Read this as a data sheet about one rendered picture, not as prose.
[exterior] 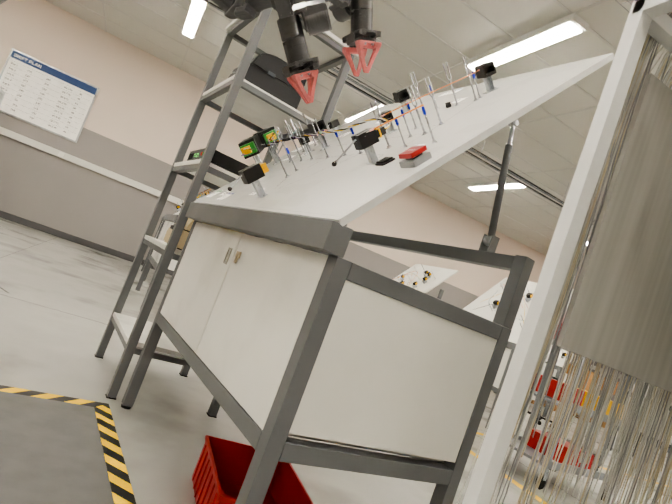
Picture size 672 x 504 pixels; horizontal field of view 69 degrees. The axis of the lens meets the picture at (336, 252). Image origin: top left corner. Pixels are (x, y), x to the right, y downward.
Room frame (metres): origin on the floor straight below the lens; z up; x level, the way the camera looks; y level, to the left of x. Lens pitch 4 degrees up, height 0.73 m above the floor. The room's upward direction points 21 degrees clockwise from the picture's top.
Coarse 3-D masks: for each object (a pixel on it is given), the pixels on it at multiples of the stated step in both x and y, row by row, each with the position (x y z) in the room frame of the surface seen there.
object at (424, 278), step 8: (416, 264) 8.25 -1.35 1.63; (408, 272) 8.09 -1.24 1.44; (416, 272) 7.91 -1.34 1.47; (424, 272) 7.54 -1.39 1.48; (432, 272) 7.59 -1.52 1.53; (440, 272) 7.44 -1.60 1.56; (448, 272) 7.29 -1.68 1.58; (456, 272) 7.18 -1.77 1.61; (400, 280) 7.93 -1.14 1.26; (408, 280) 7.76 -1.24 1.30; (416, 280) 7.61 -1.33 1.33; (424, 280) 7.34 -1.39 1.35; (432, 280) 7.31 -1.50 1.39; (440, 280) 7.16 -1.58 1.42; (416, 288) 7.32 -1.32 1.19; (424, 288) 7.18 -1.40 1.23; (432, 288) 7.07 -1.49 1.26; (440, 296) 7.14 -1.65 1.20
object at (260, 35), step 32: (256, 32) 2.06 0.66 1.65; (320, 64) 2.54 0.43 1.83; (224, 96) 2.39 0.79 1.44; (256, 96) 2.13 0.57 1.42; (192, 128) 2.53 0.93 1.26; (256, 128) 2.70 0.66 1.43; (192, 160) 2.21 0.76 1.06; (192, 192) 2.06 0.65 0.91; (128, 288) 2.54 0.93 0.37; (128, 320) 2.45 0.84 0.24; (96, 352) 2.54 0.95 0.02; (128, 352) 2.06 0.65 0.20
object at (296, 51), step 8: (288, 40) 1.14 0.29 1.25; (296, 40) 1.14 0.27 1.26; (304, 40) 1.15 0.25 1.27; (288, 48) 1.15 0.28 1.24; (296, 48) 1.15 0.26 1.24; (304, 48) 1.15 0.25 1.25; (288, 56) 1.16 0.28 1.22; (296, 56) 1.15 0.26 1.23; (304, 56) 1.16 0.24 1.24; (288, 64) 1.18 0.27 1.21; (296, 64) 1.13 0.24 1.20
